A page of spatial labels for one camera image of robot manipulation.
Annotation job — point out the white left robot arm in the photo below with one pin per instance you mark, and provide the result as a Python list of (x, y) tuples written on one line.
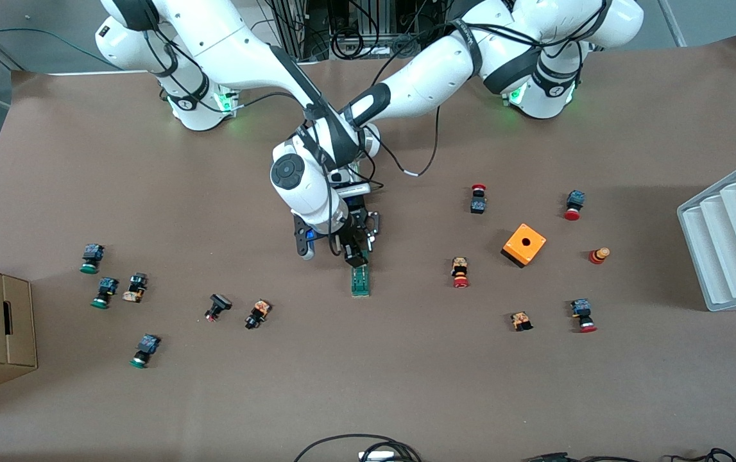
[(432, 70)]

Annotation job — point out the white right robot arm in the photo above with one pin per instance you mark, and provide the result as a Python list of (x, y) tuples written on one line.
[(226, 45)]

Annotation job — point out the red emergency stop orange body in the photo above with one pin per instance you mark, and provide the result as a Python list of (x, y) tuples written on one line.
[(460, 272)]

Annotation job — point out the red mushroom button black body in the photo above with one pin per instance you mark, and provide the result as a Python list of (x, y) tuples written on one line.
[(478, 199)]

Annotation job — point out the black square push button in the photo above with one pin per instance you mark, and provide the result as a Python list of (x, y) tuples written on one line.
[(217, 306)]

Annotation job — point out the small orange contact block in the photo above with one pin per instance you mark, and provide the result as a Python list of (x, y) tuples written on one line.
[(521, 321)]

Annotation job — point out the aluminium equipment rack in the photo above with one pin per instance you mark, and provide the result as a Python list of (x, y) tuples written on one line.
[(294, 29)]

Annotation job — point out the white power strip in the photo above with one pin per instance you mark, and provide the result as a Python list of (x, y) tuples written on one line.
[(377, 456)]

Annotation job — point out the red push button blue body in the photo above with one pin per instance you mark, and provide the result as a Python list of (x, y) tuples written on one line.
[(573, 205), (582, 315)]

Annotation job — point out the green push button blue body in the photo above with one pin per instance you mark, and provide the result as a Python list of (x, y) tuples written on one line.
[(104, 292), (145, 350), (88, 258)]

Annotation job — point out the red orange mushroom cap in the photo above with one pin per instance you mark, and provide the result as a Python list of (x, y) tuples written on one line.
[(599, 255)]

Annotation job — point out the white ridged plastic tray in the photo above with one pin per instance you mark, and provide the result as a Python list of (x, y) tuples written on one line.
[(727, 244)]

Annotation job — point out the black knob orange selector switch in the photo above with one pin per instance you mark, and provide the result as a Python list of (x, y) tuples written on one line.
[(257, 314)]

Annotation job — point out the orange button enclosure box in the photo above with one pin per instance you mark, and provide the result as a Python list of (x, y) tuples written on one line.
[(524, 244)]

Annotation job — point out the black orange contact switch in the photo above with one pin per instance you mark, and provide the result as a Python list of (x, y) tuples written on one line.
[(135, 287)]

